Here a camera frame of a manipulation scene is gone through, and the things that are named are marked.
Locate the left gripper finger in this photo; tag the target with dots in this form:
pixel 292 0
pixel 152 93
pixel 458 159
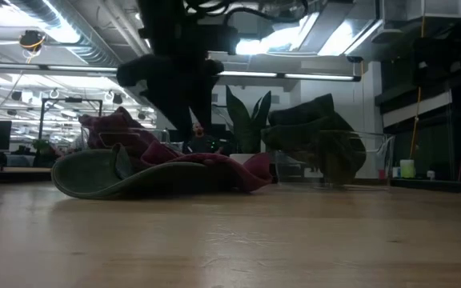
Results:
pixel 204 104
pixel 176 104

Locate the maroon baseball cap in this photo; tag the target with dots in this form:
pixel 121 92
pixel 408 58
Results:
pixel 114 120
pixel 250 176
pixel 134 148

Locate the dark green baseball cap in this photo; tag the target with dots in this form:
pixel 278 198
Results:
pixel 310 108
pixel 334 160
pixel 90 176

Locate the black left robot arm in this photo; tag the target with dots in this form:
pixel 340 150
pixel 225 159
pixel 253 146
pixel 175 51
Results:
pixel 166 24

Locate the person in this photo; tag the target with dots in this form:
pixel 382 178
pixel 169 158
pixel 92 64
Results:
pixel 200 144

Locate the green artificial plant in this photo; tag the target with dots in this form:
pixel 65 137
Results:
pixel 246 132

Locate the white plant pot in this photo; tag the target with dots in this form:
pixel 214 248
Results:
pixel 240 158

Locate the linear ceiling light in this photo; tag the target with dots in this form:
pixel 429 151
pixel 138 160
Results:
pixel 54 68
pixel 294 76

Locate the small red container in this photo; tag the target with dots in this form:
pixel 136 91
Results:
pixel 382 174

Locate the pale green cup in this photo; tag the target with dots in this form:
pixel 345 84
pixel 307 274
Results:
pixel 407 169

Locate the small white container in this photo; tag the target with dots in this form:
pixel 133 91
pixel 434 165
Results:
pixel 431 174

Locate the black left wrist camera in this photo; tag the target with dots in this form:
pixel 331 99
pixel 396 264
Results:
pixel 222 40

